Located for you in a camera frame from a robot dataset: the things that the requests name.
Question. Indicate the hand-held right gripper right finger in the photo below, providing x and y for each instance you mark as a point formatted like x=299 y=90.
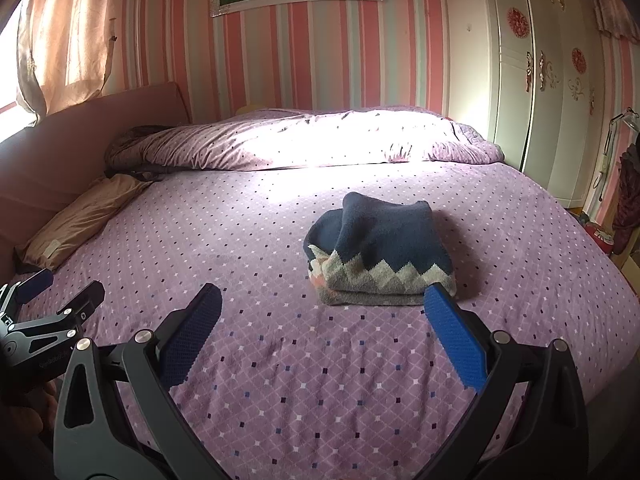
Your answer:
x=455 y=335

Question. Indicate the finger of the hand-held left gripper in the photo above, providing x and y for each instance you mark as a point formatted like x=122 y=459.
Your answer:
x=85 y=300
x=37 y=281

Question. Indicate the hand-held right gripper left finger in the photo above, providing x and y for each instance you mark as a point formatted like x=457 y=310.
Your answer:
x=192 y=330

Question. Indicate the blue patterned knit sweater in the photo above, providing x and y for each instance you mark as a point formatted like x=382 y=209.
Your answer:
x=380 y=240

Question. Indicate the dark red hanging clothes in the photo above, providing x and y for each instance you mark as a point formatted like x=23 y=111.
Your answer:
x=629 y=195

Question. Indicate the person's left hand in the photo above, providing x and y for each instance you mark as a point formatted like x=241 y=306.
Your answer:
x=27 y=412

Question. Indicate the tan pillow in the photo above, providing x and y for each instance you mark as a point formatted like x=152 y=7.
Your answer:
x=80 y=220

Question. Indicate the bed with purple dotted sheet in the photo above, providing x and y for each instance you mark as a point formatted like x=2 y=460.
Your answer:
x=300 y=385

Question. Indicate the pink padded headboard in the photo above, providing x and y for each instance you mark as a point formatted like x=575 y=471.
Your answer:
x=75 y=140

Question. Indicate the red bag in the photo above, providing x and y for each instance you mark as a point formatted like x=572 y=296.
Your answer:
x=600 y=237

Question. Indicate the purple dotted duvet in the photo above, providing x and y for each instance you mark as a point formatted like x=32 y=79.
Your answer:
x=310 y=140

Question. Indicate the peach curtain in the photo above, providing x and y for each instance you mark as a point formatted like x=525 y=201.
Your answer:
x=60 y=35

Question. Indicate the white wardrobe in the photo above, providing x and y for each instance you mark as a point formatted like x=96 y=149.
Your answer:
x=545 y=85

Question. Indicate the white desk lamp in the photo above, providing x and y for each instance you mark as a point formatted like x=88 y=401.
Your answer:
x=625 y=120

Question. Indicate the pink patterned curtain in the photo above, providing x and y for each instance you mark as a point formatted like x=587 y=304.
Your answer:
x=612 y=7

